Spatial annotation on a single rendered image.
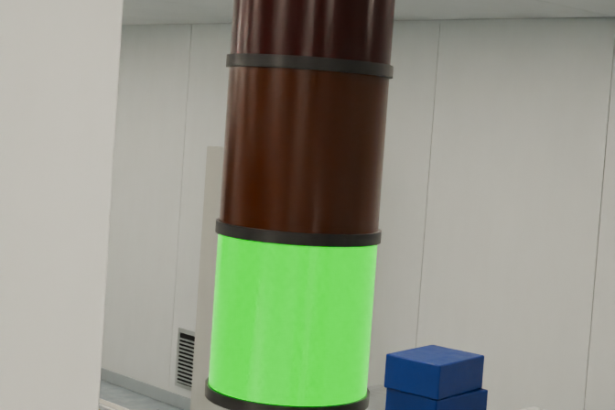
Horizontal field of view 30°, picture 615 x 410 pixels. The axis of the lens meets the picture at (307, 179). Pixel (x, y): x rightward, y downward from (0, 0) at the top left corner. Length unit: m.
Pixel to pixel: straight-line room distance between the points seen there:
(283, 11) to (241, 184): 0.05
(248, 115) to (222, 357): 0.07
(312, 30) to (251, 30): 0.02
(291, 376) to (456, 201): 6.70
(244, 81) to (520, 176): 6.43
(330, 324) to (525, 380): 6.48
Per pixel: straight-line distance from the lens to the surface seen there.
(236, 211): 0.34
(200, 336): 8.13
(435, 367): 5.28
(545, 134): 6.66
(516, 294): 6.79
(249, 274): 0.33
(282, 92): 0.33
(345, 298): 0.33
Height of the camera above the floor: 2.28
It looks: 3 degrees down
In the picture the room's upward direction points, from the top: 4 degrees clockwise
